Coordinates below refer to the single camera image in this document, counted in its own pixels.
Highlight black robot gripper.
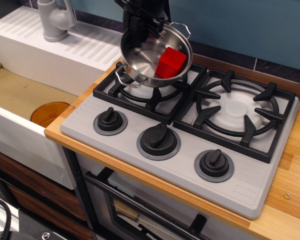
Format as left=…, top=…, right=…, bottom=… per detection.
left=114, top=0, right=171, bottom=48

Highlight small stainless steel pan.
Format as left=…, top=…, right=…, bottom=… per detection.
left=120, top=22, right=193, bottom=88

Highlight red wooden cube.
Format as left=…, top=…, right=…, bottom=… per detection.
left=154, top=47, right=187, bottom=79

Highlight black left stove knob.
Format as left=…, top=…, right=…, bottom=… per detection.
left=93, top=107, right=128, bottom=136

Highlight black stove knob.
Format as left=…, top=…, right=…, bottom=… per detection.
left=194, top=149, right=235, bottom=183
left=136, top=123, right=181, bottom=161
left=93, top=107, right=128, bottom=136

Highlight black middle stove knob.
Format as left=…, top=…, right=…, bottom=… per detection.
left=136, top=123, right=181, bottom=161

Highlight black right stove knob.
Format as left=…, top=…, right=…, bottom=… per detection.
left=194, top=149, right=235, bottom=183

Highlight grey toy stove top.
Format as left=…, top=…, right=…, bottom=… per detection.
left=59, top=47, right=300, bottom=220

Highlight black left burner grate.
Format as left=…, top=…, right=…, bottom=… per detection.
left=93, top=61, right=207, bottom=125

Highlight black burner grate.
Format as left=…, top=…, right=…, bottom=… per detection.
left=173, top=69, right=300, bottom=164
left=93, top=61, right=207, bottom=125

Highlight grey toy faucet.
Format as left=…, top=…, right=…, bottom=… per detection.
left=37, top=0, right=76, bottom=43

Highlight white toy sink unit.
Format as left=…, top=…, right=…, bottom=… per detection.
left=0, top=6, right=122, bottom=190

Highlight black right burner grate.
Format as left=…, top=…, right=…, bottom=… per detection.
left=173, top=69, right=300, bottom=164

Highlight wooden drawer fronts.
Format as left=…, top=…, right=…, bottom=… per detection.
left=0, top=152, right=96, bottom=240

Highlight oven door with handle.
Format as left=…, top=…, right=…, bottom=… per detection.
left=83, top=167, right=251, bottom=240

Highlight black braided cable lower left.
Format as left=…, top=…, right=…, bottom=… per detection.
left=0, top=197, right=13, bottom=236

